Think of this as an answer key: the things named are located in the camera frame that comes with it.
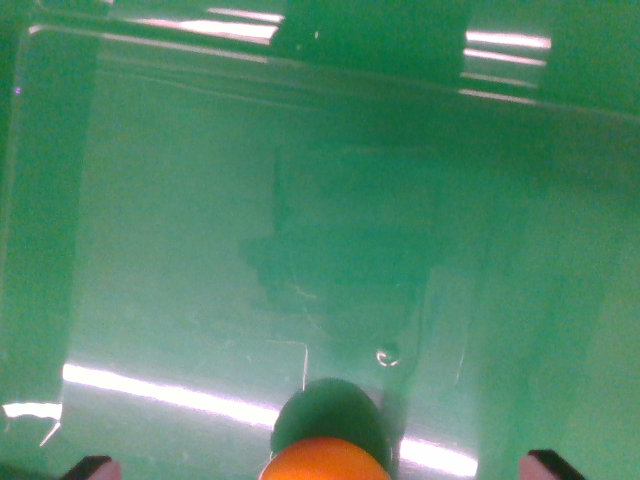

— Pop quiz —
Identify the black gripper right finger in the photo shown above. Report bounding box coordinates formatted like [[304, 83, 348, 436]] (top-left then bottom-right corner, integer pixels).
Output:
[[518, 449, 584, 480]]

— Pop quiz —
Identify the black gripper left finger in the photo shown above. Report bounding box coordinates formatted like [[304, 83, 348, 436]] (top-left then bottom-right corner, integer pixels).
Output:
[[60, 455, 123, 480]]

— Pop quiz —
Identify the yellow orange apricot fruit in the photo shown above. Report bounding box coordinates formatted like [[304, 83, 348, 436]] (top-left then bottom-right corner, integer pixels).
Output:
[[259, 435, 392, 480]]

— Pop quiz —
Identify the green plastic bin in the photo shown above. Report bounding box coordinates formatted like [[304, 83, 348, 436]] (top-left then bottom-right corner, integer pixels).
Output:
[[0, 0, 640, 480]]

